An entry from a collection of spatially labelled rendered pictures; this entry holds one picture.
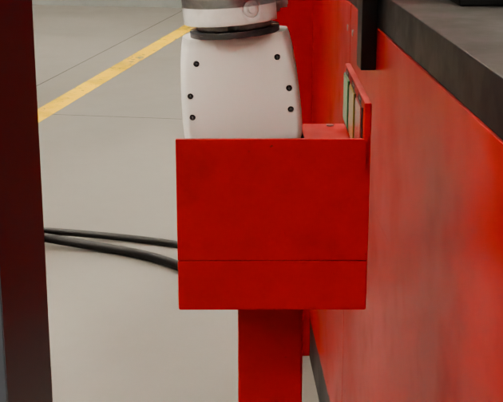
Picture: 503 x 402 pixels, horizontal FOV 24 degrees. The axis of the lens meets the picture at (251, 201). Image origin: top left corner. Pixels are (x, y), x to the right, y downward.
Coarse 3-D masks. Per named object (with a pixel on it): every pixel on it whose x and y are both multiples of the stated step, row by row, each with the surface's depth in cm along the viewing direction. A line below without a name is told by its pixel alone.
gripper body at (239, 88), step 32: (192, 32) 96; (256, 32) 94; (288, 32) 98; (192, 64) 96; (224, 64) 96; (256, 64) 96; (288, 64) 96; (192, 96) 97; (224, 96) 96; (256, 96) 96; (288, 96) 97; (192, 128) 98; (224, 128) 97; (256, 128) 97; (288, 128) 98
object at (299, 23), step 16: (288, 0) 231; (304, 0) 232; (288, 16) 232; (304, 16) 232; (304, 32) 233; (304, 48) 234; (304, 64) 235; (304, 80) 236; (304, 96) 237; (304, 112) 238; (304, 320) 250; (304, 336) 252; (304, 352) 253
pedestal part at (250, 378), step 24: (240, 312) 107; (264, 312) 107; (288, 312) 107; (240, 336) 107; (264, 336) 107; (288, 336) 107; (240, 360) 108; (264, 360) 108; (288, 360) 108; (240, 384) 109; (264, 384) 109; (288, 384) 109
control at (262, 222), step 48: (192, 144) 95; (240, 144) 95; (288, 144) 95; (336, 144) 95; (192, 192) 96; (240, 192) 96; (288, 192) 96; (336, 192) 96; (192, 240) 97; (240, 240) 97; (288, 240) 97; (336, 240) 97; (192, 288) 99; (240, 288) 99; (288, 288) 99; (336, 288) 99
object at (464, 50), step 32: (352, 0) 171; (384, 0) 140; (416, 0) 135; (448, 0) 135; (416, 32) 120; (448, 32) 109; (480, 32) 109; (448, 64) 104; (480, 64) 92; (480, 96) 92
